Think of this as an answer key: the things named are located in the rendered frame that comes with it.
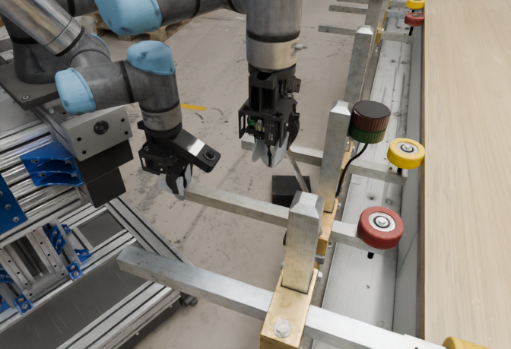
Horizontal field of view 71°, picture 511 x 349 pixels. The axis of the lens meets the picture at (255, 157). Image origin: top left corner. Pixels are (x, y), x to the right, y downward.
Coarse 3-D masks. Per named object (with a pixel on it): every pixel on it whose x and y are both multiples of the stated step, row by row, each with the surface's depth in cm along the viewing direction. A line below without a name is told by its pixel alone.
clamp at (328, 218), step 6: (336, 198) 78; (336, 204) 75; (336, 210) 77; (324, 216) 73; (330, 216) 73; (324, 222) 71; (330, 222) 71; (324, 228) 70; (330, 228) 70; (324, 234) 69; (318, 240) 69; (324, 240) 68; (318, 246) 70; (324, 246) 69; (318, 252) 71; (324, 252) 70
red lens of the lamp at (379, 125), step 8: (384, 104) 60; (352, 112) 59; (352, 120) 59; (360, 120) 57; (368, 120) 56; (376, 120) 56; (384, 120) 57; (360, 128) 58; (368, 128) 57; (376, 128) 57; (384, 128) 58
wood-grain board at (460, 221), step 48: (432, 0) 176; (480, 0) 176; (432, 48) 130; (480, 48) 130; (432, 96) 104; (480, 96) 104; (432, 144) 86; (480, 144) 86; (432, 192) 73; (480, 192) 73; (432, 240) 64; (480, 240) 64; (432, 288) 57; (480, 288) 57; (432, 336) 51; (480, 336) 51
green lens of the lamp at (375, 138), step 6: (354, 126) 59; (348, 132) 61; (354, 132) 59; (360, 132) 58; (366, 132) 58; (372, 132) 58; (378, 132) 58; (384, 132) 59; (354, 138) 60; (360, 138) 59; (366, 138) 59; (372, 138) 58; (378, 138) 59
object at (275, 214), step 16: (192, 192) 79; (208, 192) 79; (224, 192) 79; (224, 208) 78; (240, 208) 77; (256, 208) 75; (272, 208) 75; (288, 208) 75; (336, 224) 72; (336, 240) 72; (352, 240) 71
